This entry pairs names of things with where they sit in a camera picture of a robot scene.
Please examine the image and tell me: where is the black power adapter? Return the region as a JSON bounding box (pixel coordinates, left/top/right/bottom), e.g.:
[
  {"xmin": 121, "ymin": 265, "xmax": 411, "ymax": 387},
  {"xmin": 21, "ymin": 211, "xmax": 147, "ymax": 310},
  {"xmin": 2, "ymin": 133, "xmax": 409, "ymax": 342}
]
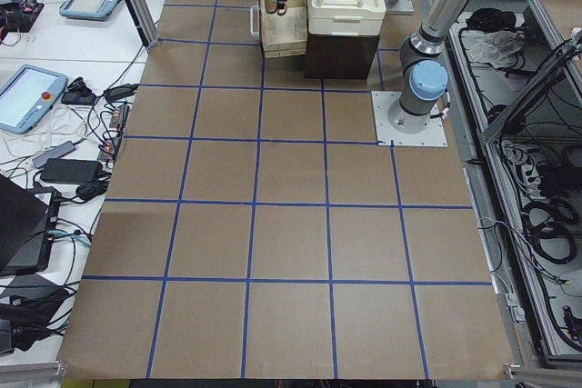
[{"xmin": 40, "ymin": 158, "xmax": 103, "ymax": 184}]

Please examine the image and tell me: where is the wooden drawer with white handle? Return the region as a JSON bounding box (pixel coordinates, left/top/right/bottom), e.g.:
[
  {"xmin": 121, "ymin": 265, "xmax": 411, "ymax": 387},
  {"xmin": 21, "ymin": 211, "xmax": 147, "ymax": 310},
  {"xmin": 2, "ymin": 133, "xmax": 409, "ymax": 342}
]
[{"xmin": 249, "ymin": 0, "xmax": 307, "ymax": 59}]

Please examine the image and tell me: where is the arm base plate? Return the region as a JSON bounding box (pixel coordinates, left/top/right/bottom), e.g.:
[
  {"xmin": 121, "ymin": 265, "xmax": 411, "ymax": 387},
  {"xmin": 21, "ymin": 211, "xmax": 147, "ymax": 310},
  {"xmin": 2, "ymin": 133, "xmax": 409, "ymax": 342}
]
[{"xmin": 371, "ymin": 91, "xmax": 447, "ymax": 147}]

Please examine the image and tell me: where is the near teach pendant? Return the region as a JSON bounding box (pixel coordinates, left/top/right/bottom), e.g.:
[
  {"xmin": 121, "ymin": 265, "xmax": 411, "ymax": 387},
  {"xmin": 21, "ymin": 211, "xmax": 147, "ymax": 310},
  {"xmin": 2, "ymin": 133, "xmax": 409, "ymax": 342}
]
[{"xmin": 1, "ymin": 65, "xmax": 68, "ymax": 134}]

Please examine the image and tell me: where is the far teach pendant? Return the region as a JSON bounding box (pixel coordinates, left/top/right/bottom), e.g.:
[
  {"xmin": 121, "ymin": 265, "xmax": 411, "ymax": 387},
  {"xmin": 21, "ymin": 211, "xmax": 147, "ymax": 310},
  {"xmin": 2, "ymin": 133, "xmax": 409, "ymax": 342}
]
[{"xmin": 59, "ymin": 0, "xmax": 120, "ymax": 22}]

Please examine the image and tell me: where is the dark brown drawer cabinet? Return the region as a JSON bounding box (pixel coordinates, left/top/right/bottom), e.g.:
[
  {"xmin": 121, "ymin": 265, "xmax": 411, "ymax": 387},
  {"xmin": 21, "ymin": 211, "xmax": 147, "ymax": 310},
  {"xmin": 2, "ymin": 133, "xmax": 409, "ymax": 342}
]
[{"xmin": 304, "ymin": 34, "xmax": 380, "ymax": 79}]

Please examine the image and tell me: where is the teach pendant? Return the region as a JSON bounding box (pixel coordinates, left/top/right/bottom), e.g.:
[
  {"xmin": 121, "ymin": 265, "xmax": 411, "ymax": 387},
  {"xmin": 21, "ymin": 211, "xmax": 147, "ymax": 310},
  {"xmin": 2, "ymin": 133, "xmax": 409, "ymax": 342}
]
[
  {"xmin": 59, "ymin": 0, "xmax": 120, "ymax": 22},
  {"xmin": 1, "ymin": 65, "xmax": 68, "ymax": 134}
]

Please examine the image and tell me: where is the black laptop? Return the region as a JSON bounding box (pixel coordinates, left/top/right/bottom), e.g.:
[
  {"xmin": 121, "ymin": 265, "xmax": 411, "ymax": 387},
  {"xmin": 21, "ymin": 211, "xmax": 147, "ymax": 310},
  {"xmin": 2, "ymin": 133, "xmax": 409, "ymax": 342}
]
[{"xmin": 1, "ymin": 176, "xmax": 61, "ymax": 276}]

